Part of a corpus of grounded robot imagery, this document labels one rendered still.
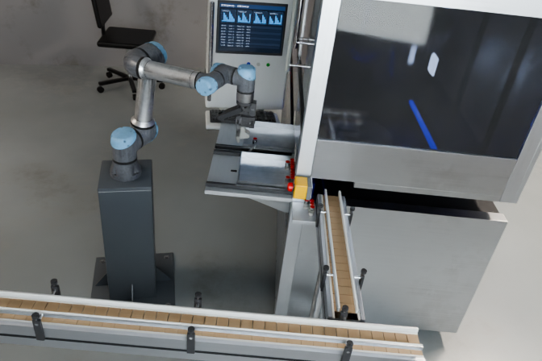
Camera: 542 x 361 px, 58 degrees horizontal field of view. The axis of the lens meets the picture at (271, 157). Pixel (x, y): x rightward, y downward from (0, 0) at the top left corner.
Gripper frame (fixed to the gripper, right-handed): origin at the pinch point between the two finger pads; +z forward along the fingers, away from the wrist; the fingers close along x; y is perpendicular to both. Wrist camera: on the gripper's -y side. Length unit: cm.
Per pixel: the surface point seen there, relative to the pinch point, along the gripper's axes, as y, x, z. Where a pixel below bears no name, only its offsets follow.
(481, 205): 120, 1, 24
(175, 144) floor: -61, 168, 110
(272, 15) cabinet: 10, 91, -31
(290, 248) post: 30, -13, 51
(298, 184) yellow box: 28.4, -20.4, 6.6
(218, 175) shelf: -7.9, 1.9, 21.7
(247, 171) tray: 5.6, 7.5, 21.5
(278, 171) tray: 20.9, 10.2, 21.5
